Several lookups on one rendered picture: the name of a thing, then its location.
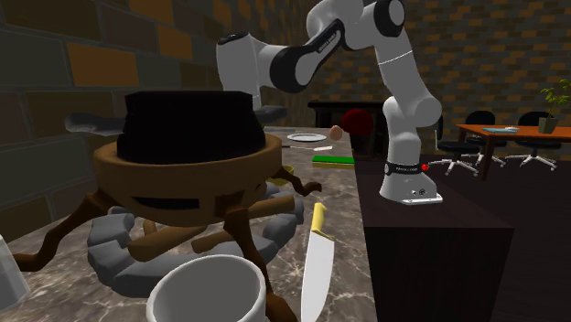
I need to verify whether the pale translucent container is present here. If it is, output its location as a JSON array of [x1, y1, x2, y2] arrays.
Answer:
[[0, 233, 31, 313]]

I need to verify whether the white plate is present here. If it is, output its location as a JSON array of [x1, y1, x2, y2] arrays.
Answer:
[[286, 132, 329, 143]]

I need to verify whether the yellow bowl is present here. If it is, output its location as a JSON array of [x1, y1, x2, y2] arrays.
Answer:
[[267, 165, 296, 188]]

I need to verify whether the white cup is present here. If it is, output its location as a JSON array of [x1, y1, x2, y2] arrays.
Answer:
[[145, 253, 268, 322]]

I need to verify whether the dark robot stand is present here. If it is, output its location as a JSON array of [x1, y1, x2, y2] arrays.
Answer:
[[354, 153, 516, 322]]

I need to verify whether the black office chair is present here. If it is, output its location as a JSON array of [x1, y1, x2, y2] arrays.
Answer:
[[463, 110, 508, 168], [435, 114, 480, 177], [506, 111, 562, 171]]

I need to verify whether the white handled utensil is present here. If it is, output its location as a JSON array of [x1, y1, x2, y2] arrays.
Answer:
[[281, 143, 334, 153]]

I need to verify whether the yellow handled kitchen knife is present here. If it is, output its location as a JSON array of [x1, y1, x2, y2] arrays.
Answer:
[[299, 201, 336, 322]]

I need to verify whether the orange wooden table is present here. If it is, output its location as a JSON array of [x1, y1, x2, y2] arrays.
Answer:
[[456, 79, 571, 182]]

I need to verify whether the green and yellow sponge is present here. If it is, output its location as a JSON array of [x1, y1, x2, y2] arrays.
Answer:
[[311, 154, 357, 170]]

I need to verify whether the brown cauldron campfire figure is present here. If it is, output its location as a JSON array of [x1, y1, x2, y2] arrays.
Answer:
[[12, 90, 323, 322]]

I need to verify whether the dark red round ball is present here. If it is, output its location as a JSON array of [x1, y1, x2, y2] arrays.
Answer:
[[340, 108, 375, 137]]

